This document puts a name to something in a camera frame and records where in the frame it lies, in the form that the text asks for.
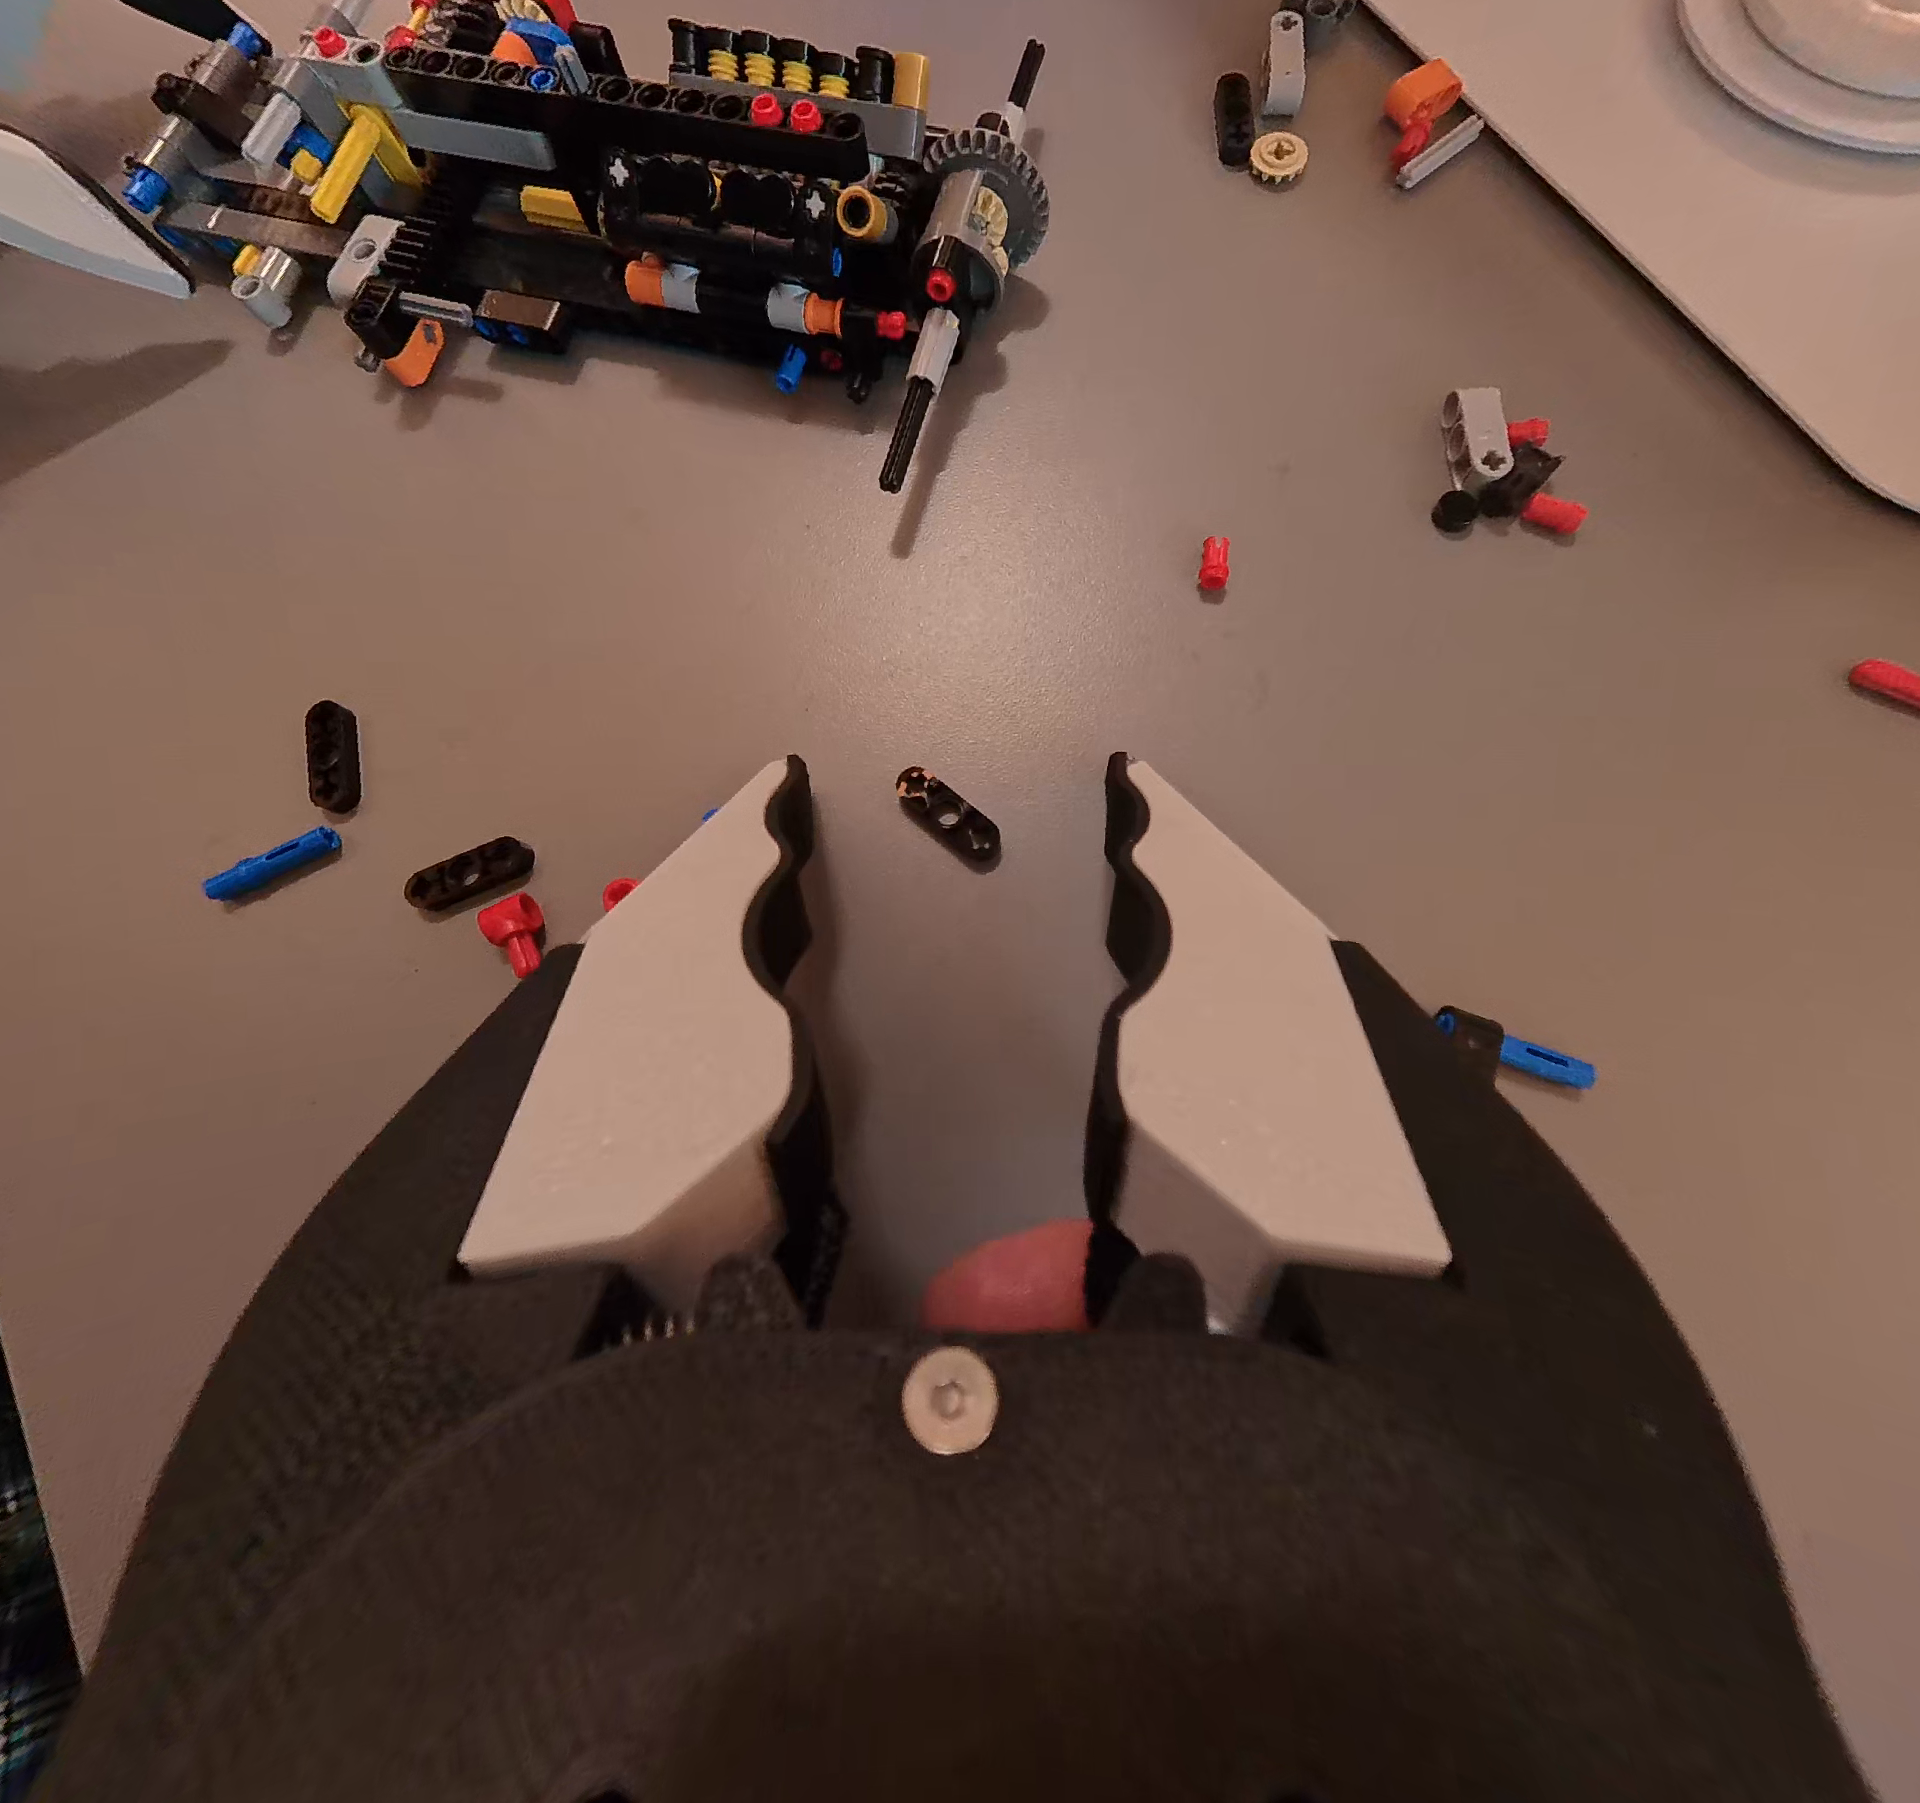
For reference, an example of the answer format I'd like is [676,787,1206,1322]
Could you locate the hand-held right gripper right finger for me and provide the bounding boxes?
[1082,756,1459,1334]

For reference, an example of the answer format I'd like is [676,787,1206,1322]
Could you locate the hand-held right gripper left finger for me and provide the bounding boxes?
[453,756,842,1322]

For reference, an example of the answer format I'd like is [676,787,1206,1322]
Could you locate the black three-hole lego beam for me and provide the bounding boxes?
[305,697,367,815]
[891,774,1002,870]
[403,840,535,917]

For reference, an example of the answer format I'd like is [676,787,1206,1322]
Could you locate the lego car chassis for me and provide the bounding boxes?
[121,0,1050,499]

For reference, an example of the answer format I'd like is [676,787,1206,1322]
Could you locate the blue and black lego pin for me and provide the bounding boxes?
[1434,1011,1596,1085]

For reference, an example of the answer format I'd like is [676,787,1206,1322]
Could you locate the long blue lego pin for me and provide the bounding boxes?
[200,827,346,908]

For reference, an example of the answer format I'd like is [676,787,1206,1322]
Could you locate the light grey lego connector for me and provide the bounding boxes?
[1437,392,1515,490]

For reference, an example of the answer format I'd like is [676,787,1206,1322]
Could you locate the grey stand base plate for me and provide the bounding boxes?
[1305,0,1920,517]

